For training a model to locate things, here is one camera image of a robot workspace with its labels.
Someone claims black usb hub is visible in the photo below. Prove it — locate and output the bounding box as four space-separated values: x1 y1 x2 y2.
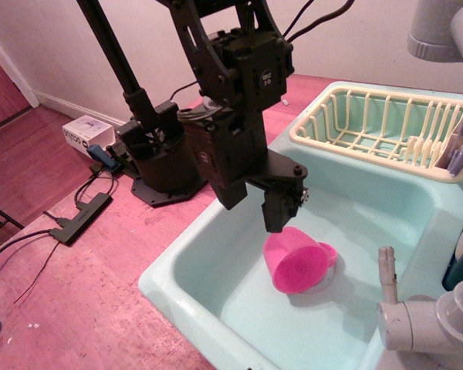
43 193 113 247

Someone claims pink plastic cup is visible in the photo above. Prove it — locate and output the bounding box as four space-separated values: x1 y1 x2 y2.
263 227 338 294

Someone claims grey toy faucet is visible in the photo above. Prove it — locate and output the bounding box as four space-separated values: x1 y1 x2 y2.
377 247 463 369

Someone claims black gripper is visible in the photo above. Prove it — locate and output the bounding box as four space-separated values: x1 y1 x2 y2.
177 107 309 233

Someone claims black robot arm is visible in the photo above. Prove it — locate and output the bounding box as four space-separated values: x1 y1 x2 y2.
79 1 308 233

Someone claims white cardboard box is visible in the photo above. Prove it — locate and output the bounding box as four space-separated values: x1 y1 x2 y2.
62 116 116 156

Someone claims black cable on table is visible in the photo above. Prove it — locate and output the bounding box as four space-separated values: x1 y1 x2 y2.
0 228 63 305

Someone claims teal toy sink basin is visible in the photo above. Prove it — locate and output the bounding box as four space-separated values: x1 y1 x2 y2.
139 131 463 369

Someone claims cream dish drying rack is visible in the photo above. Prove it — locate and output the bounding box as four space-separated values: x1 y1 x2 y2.
289 82 463 183

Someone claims blue clamp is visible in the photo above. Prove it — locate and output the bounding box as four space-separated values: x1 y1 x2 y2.
86 144 120 173

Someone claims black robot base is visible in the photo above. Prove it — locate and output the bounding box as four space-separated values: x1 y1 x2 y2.
108 100 207 208

